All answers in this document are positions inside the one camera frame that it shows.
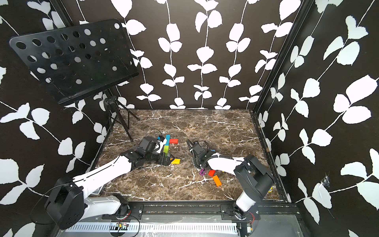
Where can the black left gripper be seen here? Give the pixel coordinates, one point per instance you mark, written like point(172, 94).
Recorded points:
point(163, 162)

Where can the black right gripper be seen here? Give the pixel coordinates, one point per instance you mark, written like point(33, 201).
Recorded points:
point(197, 163)

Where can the red block right group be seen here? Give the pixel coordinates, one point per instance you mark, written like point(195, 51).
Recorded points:
point(211, 173)

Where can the yellow long block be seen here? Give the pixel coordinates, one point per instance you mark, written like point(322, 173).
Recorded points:
point(176, 162)

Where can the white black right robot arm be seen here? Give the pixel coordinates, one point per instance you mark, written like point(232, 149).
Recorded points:
point(255, 179)

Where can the light yellow-green block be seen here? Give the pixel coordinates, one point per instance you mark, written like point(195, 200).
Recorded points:
point(166, 149)

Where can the cyan block group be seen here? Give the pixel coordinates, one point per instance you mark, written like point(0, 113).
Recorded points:
point(167, 140)

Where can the purple block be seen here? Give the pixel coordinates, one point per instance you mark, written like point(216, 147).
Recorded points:
point(202, 172)

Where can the black perforated music stand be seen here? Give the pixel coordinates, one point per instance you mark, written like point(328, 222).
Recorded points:
point(78, 62)

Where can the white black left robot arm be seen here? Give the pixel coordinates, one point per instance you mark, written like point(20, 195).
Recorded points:
point(69, 201)

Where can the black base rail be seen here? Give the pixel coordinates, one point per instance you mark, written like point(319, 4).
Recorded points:
point(225, 208)

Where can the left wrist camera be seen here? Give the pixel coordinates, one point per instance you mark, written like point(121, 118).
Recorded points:
point(152, 145)

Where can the orange block lower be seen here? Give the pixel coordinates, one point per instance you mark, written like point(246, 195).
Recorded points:
point(217, 181)

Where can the white slotted cable duct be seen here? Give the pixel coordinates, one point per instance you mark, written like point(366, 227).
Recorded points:
point(135, 227)

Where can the red-orange small block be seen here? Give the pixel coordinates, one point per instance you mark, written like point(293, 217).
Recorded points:
point(173, 141)

